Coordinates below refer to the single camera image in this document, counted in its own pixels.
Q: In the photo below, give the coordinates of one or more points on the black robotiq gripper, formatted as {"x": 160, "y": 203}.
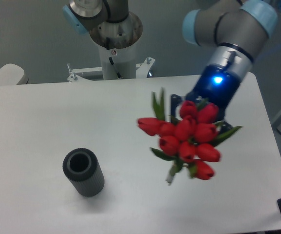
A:
{"x": 218, "y": 86}

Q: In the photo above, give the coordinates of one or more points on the red tulip bouquet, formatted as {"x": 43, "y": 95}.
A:
{"x": 188, "y": 140}

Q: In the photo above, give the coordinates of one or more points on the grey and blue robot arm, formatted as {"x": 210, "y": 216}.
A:
{"x": 238, "y": 29}

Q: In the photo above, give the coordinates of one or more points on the dark grey ribbed vase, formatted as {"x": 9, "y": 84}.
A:
{"x": 82, "y": 169}

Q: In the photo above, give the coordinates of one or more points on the white chair armrest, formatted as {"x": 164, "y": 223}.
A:
{"x": 11, "y": 74}

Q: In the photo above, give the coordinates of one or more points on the white pedestal base frame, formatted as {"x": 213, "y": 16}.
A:
{"x": 143, "y": 70}

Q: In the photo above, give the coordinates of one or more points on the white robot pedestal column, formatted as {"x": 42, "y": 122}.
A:
{"x": 116, "y": 44}

